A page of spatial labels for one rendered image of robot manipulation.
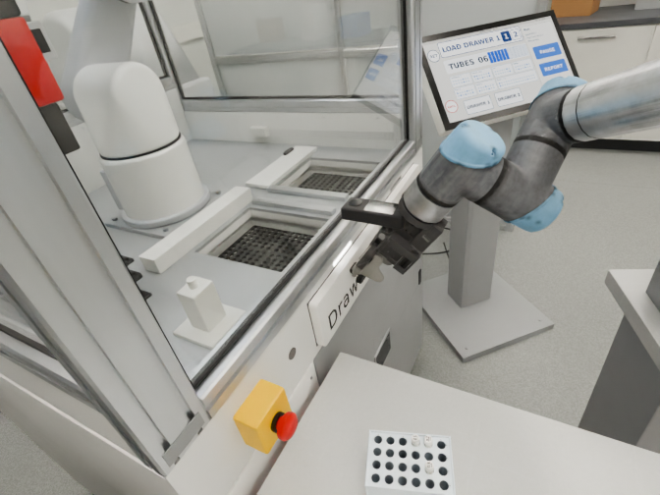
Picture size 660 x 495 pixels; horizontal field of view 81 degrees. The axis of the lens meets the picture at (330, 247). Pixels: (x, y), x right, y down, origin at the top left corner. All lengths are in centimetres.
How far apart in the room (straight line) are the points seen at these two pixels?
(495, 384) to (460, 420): 101
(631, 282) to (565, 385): 82
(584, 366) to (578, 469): 118
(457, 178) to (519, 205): 10
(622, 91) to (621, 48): 293
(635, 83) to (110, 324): 60
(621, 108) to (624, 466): 50
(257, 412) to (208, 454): 8
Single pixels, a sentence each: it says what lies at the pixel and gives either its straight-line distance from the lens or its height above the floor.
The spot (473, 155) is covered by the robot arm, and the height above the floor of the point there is 117.
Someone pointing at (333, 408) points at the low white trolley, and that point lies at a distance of 76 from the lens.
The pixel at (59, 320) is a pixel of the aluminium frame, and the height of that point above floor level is 120.
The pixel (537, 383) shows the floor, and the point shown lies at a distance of 179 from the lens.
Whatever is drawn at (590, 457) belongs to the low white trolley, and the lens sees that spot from 76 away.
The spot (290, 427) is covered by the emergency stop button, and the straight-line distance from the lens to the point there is 61.
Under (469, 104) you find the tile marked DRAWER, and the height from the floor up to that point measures 101.
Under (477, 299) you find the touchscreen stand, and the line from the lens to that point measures 197.
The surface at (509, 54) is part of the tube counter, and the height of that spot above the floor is 111.
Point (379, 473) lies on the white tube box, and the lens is 66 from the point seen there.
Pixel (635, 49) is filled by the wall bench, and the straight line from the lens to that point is 352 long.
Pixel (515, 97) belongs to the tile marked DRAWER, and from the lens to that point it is 144.
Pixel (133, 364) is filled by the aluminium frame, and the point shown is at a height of 111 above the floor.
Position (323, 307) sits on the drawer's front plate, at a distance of 71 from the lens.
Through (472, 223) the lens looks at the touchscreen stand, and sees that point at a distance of 167.
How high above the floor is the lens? 139
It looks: 35 degrees down
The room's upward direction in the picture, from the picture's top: 10 degrees counter-clockwise
